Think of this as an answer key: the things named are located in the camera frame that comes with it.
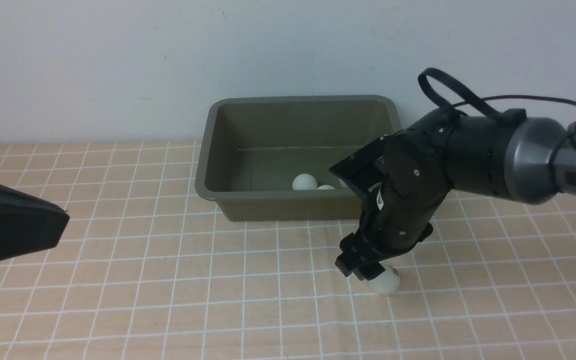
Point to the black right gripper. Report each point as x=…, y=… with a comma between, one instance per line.
x=400, y=182

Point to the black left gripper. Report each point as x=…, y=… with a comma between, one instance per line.
x=28, y=224

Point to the white ball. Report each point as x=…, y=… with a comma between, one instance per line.
x=387, y=282
x=325, y=187
x=304, y=182

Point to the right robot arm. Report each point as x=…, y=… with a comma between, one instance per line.
x=527, y=161

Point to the olive green plastic bin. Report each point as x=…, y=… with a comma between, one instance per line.
x=253, y=148

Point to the checkered orange tablecloth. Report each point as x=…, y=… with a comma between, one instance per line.
x=147, y=270

